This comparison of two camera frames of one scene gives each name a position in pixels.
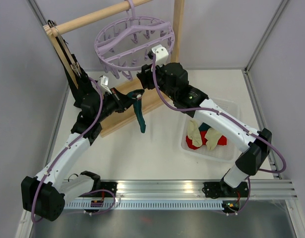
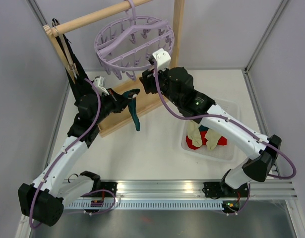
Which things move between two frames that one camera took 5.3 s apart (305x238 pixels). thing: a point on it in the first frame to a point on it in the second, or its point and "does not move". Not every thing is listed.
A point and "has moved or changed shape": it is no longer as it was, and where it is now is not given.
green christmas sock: (136, 95) has moved or changed shape
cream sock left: (194, 131) does not move
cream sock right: (213, 137) does not move
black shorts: (81, 76) to (83, 76)
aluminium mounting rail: (139, 189) does not move
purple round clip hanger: (127, 43) does not move
